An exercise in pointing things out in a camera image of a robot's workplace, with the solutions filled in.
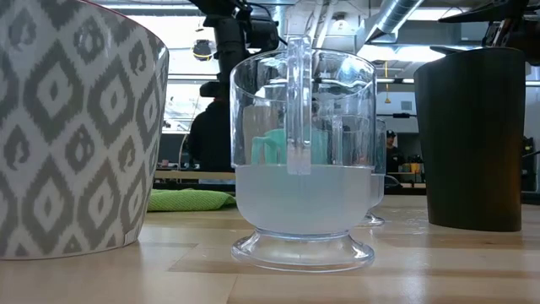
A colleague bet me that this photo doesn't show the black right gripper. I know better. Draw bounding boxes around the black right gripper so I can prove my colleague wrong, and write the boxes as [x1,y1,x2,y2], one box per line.
[429,0,540,67]

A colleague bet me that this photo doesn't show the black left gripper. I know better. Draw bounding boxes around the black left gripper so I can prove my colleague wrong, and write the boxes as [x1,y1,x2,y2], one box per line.
[199,79,232,100]

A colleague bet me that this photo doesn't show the teal mug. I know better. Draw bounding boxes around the teal mug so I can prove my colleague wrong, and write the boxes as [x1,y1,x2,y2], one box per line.
[251,128,331,166]

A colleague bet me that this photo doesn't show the tall black cup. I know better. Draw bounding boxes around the tall black cup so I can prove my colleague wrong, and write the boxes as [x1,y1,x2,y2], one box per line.
[413,46,527,233]

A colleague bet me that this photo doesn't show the clear plastic footed cup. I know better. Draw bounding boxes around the clear plastic footed cup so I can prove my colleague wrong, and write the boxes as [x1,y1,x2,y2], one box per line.
[358,117,388,227]
[229,35,377,274]

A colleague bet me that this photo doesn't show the grey white patterned mug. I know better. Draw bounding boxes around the grey white patterned mug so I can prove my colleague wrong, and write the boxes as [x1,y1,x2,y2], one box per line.
[0,0,170,261]

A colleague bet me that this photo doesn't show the person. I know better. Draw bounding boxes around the person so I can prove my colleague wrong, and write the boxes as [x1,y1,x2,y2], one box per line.
[186,98,235,172]
[385,129,407,174]

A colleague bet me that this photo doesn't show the green cloth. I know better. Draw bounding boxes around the green cloth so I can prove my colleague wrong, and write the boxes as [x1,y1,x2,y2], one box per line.
[146,187,238,213]

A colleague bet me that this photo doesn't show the black cabinet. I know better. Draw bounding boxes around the black cabinet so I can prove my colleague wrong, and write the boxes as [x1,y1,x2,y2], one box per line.
[521,134,537,192]

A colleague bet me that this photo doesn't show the background work table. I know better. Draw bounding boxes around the background work table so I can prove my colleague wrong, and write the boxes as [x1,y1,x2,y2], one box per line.
[386,166,427,190]

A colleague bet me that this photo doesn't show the black ceiling cable reel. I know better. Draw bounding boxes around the black ceiling cable reel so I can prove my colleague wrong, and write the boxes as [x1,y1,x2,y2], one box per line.
[192,38,217,62]

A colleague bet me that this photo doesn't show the ribbed silver ventilation duct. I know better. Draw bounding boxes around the ribbed silver ventilation duct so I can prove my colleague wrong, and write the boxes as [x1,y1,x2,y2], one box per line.
[363,0,425,46]

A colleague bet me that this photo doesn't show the yellow hanging cord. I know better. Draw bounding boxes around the yellow hanging cord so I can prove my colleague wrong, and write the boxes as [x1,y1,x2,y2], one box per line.
[382,61,392,105]

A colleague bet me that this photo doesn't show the black background rig frame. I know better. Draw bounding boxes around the black background rig frame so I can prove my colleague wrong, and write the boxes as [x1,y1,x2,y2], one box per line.
[376,111,419,120]

